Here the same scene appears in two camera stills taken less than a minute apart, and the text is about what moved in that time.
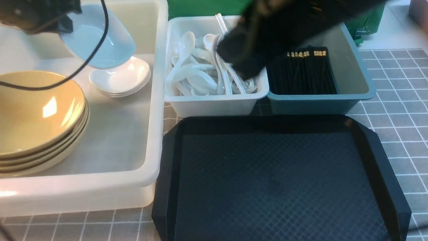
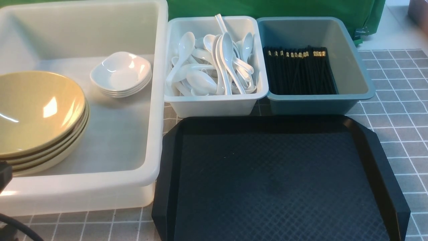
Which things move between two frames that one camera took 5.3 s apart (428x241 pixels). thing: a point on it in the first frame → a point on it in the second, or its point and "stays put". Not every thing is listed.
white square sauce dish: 118,46 → 124,74
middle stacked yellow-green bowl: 13,162 stays put
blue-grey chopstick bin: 353,81 stays put
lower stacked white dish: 126,94 stays put
